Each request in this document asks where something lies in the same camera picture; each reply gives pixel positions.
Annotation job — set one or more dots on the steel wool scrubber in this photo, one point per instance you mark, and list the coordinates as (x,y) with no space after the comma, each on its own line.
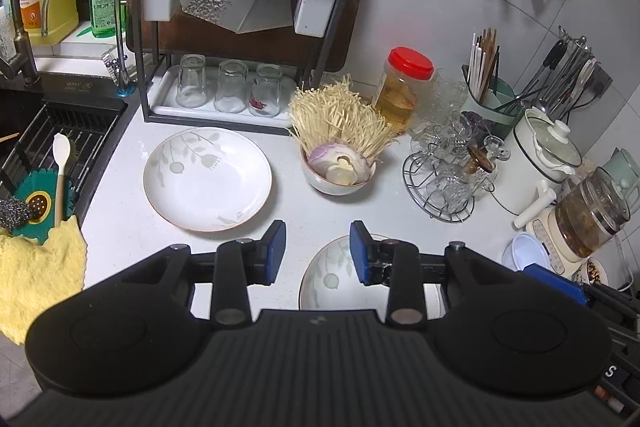
(12,212)

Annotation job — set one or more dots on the white ceramic bowl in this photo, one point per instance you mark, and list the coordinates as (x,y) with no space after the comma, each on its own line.
(330,185)

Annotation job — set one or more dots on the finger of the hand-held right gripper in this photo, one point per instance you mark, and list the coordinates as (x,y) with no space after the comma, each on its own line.
(555,283)

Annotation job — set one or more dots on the white silicone spatula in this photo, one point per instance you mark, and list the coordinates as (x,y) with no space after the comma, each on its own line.
(60,152)

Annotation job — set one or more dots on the pale green chopstick holder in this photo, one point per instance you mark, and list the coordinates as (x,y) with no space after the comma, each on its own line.
(492,107)

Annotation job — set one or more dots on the dark metal faucet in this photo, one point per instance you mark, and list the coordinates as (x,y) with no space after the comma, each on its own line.
(22,52)

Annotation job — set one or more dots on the clear drinking glass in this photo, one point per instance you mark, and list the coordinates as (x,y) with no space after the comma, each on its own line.
(191,82)
(230,87)

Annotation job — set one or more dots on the white drip tray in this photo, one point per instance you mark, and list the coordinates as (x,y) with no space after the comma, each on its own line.
(165,109)

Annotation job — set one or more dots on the white electric cooking pot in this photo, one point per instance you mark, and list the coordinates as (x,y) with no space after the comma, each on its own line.
(520,157)

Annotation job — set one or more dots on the bowl of tea leaves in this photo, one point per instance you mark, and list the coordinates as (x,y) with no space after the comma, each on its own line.
(595,271)

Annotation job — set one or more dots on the small floral ceramic plate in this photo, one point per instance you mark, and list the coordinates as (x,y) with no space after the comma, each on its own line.
(325,277)

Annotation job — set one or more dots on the chrome gooseneck faucet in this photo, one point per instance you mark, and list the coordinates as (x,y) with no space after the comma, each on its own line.
(121,57)

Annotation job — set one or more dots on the peeled purple onion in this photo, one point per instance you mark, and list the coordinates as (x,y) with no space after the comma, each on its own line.
(325,159)

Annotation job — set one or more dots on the pale green kettle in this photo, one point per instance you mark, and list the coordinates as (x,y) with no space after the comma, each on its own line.
(620,172)

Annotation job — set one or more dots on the black wall socket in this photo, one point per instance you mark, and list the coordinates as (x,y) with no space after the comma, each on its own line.
(600,79)

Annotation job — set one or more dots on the cream kettle base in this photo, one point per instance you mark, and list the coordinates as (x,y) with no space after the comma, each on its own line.
(542,232)

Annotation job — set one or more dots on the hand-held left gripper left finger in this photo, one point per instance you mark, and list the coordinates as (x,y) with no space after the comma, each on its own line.
(275,253)

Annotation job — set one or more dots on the yellow cleaning cloth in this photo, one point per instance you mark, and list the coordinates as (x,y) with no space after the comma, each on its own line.
(40,282)

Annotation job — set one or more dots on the bundle of chopsticks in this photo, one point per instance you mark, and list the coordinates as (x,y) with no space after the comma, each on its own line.
(482,67)

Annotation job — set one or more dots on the glass pot lid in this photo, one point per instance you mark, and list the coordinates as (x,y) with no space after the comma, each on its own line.
(555,147)

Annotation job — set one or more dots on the plain steel kitchen knife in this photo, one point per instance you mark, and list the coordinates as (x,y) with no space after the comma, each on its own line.
(270,7)

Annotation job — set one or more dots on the black sink drain rack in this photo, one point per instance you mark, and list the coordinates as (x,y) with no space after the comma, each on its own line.
(75,127)

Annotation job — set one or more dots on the black dish rack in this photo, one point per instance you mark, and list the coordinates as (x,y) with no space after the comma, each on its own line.
(134,57)

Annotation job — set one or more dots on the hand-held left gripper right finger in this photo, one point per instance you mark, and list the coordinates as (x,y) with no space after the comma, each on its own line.
(359,253)

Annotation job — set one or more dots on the clear glass with red print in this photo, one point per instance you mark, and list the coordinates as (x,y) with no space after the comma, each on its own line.
(265,92)

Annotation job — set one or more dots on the large floral ceramic plate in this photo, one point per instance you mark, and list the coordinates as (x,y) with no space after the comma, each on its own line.
(200,187)

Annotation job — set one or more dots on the glass tea kettle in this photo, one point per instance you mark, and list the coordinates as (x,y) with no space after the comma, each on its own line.
(585,217)

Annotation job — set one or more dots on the red-lidded plastic jar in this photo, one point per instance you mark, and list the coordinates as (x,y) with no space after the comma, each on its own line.
(400,97)

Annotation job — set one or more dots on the bundle of metal kitchen utensils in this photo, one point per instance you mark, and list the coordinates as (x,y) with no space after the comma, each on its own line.
(565,72)

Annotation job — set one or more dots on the green sunflower mat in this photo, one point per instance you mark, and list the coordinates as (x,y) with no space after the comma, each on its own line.
(35,202)

